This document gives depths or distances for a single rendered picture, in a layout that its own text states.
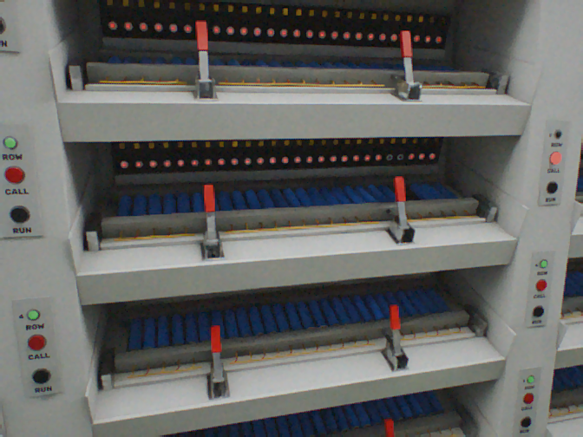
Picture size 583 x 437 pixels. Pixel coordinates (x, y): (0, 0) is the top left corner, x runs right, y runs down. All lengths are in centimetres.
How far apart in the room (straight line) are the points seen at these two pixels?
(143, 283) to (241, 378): 20
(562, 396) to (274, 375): 59
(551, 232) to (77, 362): 68
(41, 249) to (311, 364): 39
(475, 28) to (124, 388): 76
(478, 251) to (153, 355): 49
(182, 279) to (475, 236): 42
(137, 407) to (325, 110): 45
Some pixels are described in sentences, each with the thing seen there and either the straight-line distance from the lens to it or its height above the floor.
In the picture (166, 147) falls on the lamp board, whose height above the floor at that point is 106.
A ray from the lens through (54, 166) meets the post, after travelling 56.
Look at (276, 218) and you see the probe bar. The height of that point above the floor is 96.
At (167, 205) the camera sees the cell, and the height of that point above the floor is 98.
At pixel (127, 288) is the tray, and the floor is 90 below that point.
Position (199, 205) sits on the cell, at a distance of 66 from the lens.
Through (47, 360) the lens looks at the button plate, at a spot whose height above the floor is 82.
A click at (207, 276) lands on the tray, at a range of 58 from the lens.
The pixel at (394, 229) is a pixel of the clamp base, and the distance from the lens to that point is 66.
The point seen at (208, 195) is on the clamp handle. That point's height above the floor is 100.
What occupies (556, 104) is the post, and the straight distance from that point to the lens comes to 76.
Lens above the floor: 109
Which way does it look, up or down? 12 degrees down
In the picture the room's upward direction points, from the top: straight up
